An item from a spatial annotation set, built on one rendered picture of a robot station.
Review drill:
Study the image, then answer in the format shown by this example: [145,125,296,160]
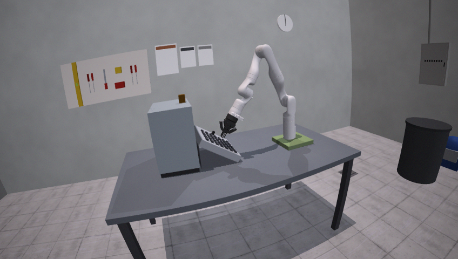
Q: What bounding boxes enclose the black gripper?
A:
[219,113,238,138]

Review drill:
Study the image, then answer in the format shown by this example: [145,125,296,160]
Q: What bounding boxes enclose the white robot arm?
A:
[228,44,296,140]

